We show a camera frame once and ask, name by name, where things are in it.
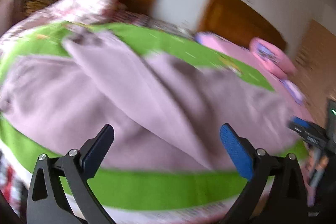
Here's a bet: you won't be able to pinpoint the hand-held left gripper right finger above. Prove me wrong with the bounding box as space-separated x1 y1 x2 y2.
219 123 309 224

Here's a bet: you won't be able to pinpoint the purple printed pillow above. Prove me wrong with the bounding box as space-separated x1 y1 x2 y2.
280 79 305 105

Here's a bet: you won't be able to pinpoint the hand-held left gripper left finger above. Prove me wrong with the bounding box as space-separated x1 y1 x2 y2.
26 124 116 224

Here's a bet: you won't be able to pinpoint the green printed blanket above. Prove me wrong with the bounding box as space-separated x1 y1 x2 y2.
0 21 310 212

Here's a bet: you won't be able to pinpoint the pink printed pillow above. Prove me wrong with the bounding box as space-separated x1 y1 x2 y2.
249 37 298 78

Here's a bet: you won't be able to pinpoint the yellow patterned cloth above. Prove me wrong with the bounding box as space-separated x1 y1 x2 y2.
23 0 55 16

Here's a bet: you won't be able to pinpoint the floral pink quilt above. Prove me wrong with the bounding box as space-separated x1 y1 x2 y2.
0 0 124 42

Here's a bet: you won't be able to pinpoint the lilac pants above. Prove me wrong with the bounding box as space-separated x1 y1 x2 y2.
0 30 307 171

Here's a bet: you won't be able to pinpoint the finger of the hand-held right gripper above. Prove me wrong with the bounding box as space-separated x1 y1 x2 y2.
287 116 327 150

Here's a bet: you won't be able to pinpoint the pink bedsheet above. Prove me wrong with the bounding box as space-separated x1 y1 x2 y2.
194 31 315 125

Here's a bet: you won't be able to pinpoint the tall wooden headboard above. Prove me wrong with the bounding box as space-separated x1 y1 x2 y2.
198 0 287 52

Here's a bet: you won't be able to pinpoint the person's right hand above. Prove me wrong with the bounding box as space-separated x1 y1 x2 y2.
307 148 330 187

